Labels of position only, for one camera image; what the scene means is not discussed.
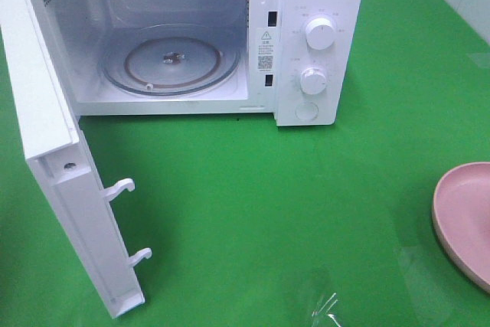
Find round white door button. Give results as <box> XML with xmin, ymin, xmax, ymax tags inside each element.
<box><xmin>296</xmin><ymin>103</ymin><xmax>319</xmax><ymax>121</ymax></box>

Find white microwave knob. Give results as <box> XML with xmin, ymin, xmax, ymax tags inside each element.
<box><xmin>299</xmin><ymin>67</ymin><xmax>328</xmax><ymax>96</ymax></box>
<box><xmin>305</xmin><ymin>15</ymin><xmax>336</xmax><ymax>51</ymax></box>

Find white microwave door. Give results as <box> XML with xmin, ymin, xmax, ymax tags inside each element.
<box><xmin>1</xmin><ymin>0</ymin><xmax>152</xmax><ymax>318</ymax></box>

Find pink round plate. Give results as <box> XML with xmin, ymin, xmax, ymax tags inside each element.
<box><xmin>432</xmin><ymin>162</ymin><xmax>489</xmax><ymax>292</ymax></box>

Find white microwave oven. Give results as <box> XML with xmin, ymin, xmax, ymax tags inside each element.
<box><xmin>34</xmin><ymin>0</ymin><xmax>361</xmax><ymax>126</ymax></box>

